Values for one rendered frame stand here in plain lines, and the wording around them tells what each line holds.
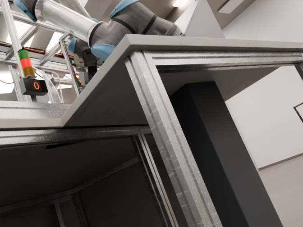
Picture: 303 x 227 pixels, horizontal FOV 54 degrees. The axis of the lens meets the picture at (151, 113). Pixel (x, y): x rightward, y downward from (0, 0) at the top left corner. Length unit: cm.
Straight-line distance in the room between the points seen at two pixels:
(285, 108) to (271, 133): 103
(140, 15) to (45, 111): 49
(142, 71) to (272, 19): 1071
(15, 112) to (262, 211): 87
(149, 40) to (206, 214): 40
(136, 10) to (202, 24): 26
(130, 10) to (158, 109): 61
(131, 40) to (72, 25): 59
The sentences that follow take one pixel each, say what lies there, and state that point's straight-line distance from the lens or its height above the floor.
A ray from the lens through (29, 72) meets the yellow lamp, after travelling 160.
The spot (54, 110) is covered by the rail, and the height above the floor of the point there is 93.
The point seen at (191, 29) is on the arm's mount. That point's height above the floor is 97.
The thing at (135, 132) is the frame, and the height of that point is 80.
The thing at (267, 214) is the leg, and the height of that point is 33.
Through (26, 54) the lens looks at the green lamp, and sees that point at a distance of 165.
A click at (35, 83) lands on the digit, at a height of 121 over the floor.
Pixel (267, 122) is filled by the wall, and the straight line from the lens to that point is 1146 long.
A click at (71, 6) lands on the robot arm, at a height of 146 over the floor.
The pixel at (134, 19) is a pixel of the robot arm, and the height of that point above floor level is 114.
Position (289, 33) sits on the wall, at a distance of 1099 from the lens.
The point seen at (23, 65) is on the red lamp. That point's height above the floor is 132.
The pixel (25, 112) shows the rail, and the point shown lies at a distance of 109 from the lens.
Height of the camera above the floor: 51
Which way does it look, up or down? 15 degrees up
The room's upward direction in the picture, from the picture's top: 22 degrees counter-clockwise
